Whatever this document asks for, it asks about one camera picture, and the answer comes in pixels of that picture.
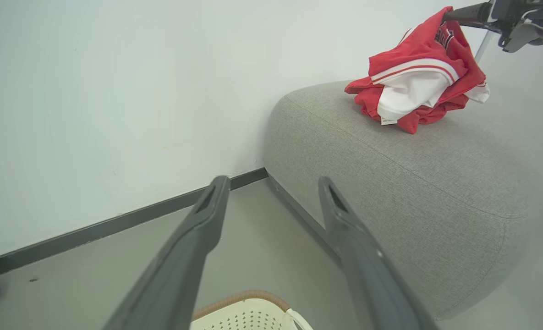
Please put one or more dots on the grey fabric sofa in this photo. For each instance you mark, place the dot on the grey fabric sofa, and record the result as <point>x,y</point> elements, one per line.
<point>413,192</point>

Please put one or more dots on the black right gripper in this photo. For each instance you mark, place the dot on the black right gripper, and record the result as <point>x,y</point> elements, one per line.
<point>523,20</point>

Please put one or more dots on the red and white jersey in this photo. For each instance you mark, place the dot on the red and white jersey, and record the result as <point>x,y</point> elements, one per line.
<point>418,87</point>

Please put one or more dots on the beige perforated laundry basket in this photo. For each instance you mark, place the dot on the beige perforated laundry basket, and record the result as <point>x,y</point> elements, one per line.
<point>248,316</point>

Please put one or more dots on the dark wall baseboard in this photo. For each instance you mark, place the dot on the dark wall baseboard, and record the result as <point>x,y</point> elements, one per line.
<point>115,224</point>

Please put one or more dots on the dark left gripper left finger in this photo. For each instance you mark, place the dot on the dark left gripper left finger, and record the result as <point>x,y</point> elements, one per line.
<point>179,266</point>

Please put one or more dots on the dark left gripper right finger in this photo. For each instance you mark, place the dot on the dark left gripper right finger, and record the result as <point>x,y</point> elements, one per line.
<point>367,275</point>

